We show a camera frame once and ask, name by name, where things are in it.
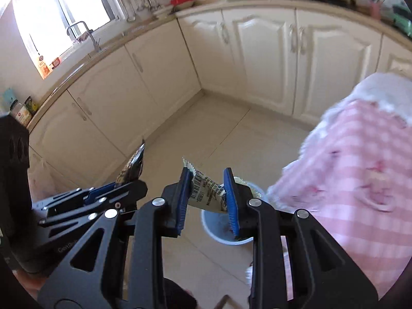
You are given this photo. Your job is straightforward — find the pink utensil cup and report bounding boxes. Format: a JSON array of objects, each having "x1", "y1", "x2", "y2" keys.
[{"x1": 370, "y1": 0, "x2": 383, "y2": 20}]

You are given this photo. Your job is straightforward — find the kitchen window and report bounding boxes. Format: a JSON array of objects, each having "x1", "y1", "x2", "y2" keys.
[{"x1": 1, "y1": 0, "x2": 119, "y2": 80}]

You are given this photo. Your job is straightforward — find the clear yellow printed wrapper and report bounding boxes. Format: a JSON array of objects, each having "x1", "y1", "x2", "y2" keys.
[{"x1": 182, "y1": 157, "x2": 262, "y2": 215}]

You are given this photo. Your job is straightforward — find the dark snack wrapper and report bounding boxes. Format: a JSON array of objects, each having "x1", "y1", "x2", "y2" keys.
[{"x1": 115, "y1": 140, "x2": 145, "y2": 188}]

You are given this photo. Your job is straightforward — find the blue plastic trash bucket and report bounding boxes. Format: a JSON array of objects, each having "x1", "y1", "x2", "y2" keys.
[{"x1": 200, "y1": 176, "x2": 268, "y2": 246}]

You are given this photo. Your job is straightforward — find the lower cream cabinets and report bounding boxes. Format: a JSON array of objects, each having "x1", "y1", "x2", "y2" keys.
[{"x1": 28, "y1": 0, "x2": 411, "y2": 190}]

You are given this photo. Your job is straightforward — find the green electric cooker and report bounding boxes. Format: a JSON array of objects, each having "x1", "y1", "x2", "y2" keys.
[{"x1": 392, "y1": 3, "x2": 412, "y2": 37}]

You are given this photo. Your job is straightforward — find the chrome faucet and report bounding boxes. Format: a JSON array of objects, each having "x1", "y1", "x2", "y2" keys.
[{"x1": 66, "y1": 21, "x2": 101, "y2": 52}]

